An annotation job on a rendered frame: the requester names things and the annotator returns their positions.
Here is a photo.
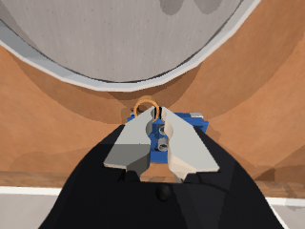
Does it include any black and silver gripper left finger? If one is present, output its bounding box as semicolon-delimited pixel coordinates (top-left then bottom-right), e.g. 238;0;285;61
38;106;156;229

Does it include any bronze bushing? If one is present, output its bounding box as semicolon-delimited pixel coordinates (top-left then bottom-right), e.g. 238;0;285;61
133;95;160;122

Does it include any blue crate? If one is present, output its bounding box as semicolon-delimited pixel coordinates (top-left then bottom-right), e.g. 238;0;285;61
127;110;209;163

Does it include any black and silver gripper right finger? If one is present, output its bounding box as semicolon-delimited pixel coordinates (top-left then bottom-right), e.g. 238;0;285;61
159;106;284;229

